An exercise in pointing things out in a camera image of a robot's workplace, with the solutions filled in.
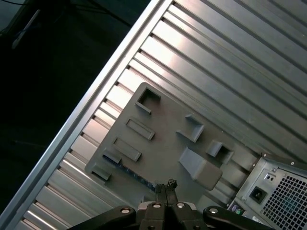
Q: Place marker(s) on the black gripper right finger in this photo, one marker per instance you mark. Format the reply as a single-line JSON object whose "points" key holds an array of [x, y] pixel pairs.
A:
{"points": [[177, 215]]}

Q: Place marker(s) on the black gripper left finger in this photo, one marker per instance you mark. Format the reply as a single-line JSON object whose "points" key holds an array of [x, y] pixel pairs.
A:
{"points": [[153, 215]]}

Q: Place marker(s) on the green RAM stick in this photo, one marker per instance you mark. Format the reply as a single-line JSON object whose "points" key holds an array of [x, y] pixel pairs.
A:
{"points": [[134, 176]]}

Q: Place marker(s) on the grey parts rack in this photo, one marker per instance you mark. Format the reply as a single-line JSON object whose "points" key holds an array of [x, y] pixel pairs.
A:
{"points": [[168, 148]]}

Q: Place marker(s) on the black PC case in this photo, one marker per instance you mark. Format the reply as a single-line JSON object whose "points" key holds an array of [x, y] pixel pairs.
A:
{"points": [[251, 178]]}

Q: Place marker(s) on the grey power supply unit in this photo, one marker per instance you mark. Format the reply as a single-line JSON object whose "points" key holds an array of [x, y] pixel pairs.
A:
{"points": [[287, 198]]}

